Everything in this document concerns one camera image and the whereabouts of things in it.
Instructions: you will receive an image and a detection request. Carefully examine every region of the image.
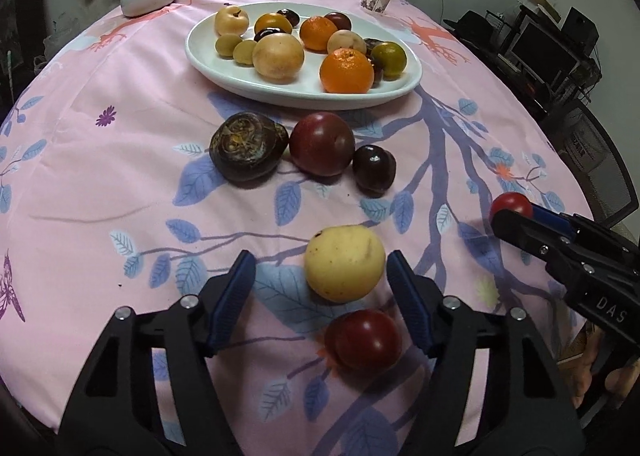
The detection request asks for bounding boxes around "small tan longan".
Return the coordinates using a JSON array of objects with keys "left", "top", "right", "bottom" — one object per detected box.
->
[
  {"left": 215, "top": 33, "right": 243, "bottom": 58},
  {"left": 233, "top": 39, "right": 258, "bottom": 67}
]

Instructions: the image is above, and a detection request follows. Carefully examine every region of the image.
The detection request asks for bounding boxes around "black mesh office chair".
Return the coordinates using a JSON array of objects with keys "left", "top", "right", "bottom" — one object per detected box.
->
[{"left": 547, "top": 98, "right": 640, "bottom": 237}]

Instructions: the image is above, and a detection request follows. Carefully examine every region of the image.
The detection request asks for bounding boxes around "dark brown water chestnut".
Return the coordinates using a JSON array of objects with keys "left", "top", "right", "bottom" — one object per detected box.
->
[{"left": 210, "top": 112, "right": 290, "bottom": 183}]

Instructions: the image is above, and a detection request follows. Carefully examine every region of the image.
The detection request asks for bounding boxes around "person's right hand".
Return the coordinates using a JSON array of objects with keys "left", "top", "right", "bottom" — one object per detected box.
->
[{"left": 570, "top": 323, "right": 640, "bottom": 412}]

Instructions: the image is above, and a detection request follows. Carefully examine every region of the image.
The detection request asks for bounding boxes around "white oval plate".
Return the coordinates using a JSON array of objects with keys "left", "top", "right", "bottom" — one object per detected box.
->
[{"left": 185, "top": 2, "right": 423, "bottom": 111}]

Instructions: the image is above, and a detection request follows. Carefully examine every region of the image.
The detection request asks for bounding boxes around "black speaker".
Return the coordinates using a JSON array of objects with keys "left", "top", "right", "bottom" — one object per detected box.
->
[{"left": 561, "top": 7, "right": 600, "bottom": 54}]

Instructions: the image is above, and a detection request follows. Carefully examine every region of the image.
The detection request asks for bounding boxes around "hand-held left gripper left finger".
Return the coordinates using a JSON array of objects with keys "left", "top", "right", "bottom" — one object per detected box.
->
[{"left": 57, "top": 250, "right": 257, "bottom": 456}]

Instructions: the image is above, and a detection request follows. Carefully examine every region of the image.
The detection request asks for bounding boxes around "heart-shaped dark red plum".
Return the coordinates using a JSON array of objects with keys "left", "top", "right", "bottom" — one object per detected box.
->
[{"left": 352, "top": 145, "right": 397, "bottom": 197}]

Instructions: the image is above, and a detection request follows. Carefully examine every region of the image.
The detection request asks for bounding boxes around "large dark red plum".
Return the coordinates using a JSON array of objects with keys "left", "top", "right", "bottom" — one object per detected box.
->
[{"left": 289, "top": 112, "right": 356, "bottom": 177}]

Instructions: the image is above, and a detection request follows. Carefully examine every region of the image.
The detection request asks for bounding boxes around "yellow oval fruit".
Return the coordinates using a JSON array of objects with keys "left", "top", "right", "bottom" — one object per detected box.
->
[{"left": 305, "top": 226, "right": 387, "bottom": 303}]

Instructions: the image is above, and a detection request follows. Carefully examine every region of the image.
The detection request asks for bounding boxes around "large red tomato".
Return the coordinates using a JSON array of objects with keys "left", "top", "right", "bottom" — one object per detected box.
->
[{"left": 325, "top": 309, "right": 403, "bottom": 373}]

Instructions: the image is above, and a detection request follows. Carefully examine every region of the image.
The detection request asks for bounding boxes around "small red cherry tomato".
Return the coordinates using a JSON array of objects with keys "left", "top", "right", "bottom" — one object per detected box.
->
[{"left": 489, "top": 192, "right": 533, "bottom": 222}]

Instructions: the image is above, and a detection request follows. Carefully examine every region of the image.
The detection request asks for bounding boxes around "large pale yellow pear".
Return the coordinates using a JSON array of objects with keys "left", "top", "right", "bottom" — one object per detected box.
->
[{"left": 252, "top": 33, "right": 306, "bottom": 84}]

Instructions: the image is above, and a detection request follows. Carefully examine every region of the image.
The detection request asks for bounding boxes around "pink floral tablecloth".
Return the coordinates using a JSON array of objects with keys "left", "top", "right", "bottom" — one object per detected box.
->
[{"left": 0, "top": 0, "right": 608, "bottom": 456}]

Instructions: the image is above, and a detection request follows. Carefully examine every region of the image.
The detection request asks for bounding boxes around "green-yellow small citrus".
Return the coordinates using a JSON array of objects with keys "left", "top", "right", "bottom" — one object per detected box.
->
[{"left": 371, "top": 42, "right": 406, "bottom": 78}]

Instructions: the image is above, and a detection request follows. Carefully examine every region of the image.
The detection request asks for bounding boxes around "yellow-orange cherry tomato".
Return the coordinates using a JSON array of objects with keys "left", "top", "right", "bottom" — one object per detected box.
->
[{"left": 254, "top": 12, "right": 293, "bottom": 37}]

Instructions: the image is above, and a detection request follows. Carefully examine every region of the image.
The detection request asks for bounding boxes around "orange mandarin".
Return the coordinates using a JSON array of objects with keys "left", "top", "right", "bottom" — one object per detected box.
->
[
  {"left": 299, "top": 16, "right": 339, "bottom": 53},
  {"left": 320, "top": 48, "right": 375, "bottom": 94}
]

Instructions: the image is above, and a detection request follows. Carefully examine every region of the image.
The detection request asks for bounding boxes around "black computer monitor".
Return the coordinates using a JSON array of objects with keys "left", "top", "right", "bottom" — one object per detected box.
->
[{"left": 505, "top": 18, "right": 576, "bottom": 82}]

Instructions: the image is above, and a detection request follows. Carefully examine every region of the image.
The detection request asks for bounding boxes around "small yellow apple fruit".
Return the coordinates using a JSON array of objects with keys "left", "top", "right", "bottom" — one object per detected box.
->
[{"left": 215, "top": 6, "right": 250, "bottom": 38}]

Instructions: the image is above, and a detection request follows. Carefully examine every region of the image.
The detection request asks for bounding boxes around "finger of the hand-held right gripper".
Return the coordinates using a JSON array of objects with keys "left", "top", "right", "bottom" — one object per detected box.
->
[
  {"left": 530, "top": 203, "right": 581, "bottom": 237},
  {"left": 490, "top": 210, "right": 566, "bottom": 262}
]

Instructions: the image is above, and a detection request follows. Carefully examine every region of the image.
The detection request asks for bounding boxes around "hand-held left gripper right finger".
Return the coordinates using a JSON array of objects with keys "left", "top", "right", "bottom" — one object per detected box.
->
[{"left": 386, "top": 250, "right": 586, "bottom": 456}]

